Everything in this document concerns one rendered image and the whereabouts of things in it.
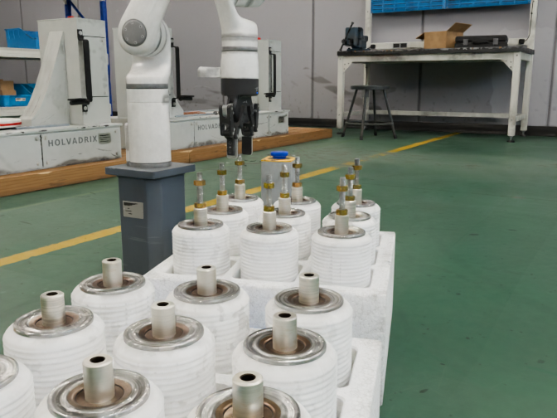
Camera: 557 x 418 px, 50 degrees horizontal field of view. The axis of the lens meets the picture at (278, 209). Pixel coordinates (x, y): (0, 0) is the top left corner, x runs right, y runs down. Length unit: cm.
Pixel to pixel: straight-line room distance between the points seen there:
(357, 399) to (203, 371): 16
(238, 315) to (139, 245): 72
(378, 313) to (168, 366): 43
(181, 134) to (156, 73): 240
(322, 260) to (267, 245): 9
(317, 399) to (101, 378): 18
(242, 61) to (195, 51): 641
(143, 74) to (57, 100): 198
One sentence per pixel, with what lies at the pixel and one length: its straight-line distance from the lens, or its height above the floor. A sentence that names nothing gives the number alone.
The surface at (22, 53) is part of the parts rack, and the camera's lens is 625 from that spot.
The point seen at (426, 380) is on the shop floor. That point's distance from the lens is 106.
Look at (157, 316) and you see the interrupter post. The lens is 57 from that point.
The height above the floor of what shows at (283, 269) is 19.
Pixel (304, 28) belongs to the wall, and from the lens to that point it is 676.
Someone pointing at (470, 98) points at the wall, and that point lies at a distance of 610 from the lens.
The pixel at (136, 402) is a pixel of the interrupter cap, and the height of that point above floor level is 25.
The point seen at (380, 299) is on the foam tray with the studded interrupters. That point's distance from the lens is 90.
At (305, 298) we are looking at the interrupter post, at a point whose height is 26.
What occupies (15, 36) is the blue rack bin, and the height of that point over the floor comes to 93.
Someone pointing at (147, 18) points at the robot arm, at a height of 61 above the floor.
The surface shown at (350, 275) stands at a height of 20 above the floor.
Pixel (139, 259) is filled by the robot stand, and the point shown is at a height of 10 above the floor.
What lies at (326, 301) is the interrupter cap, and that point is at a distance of 66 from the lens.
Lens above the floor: 49
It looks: 12 degrees down
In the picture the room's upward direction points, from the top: straight up
